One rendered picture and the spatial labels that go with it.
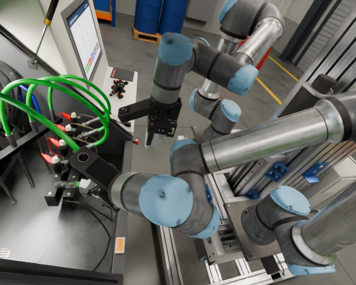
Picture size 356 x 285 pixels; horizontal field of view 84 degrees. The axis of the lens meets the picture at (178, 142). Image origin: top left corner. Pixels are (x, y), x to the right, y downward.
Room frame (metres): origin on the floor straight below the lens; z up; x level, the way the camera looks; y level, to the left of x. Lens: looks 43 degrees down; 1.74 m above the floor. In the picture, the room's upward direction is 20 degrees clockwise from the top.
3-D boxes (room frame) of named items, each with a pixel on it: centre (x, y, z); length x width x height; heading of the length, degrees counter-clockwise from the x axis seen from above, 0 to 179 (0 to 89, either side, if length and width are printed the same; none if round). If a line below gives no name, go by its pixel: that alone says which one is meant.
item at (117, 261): (0.44, 0.15, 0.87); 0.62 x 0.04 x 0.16; 20
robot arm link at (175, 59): (0.46, 0.08, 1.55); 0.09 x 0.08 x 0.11; 163
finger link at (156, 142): (0.45, 0.07, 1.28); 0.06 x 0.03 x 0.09; 110
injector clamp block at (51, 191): (0.46, 0.41, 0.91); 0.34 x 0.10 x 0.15; 20
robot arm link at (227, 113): (0.89, -0.18, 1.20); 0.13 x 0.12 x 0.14; 73
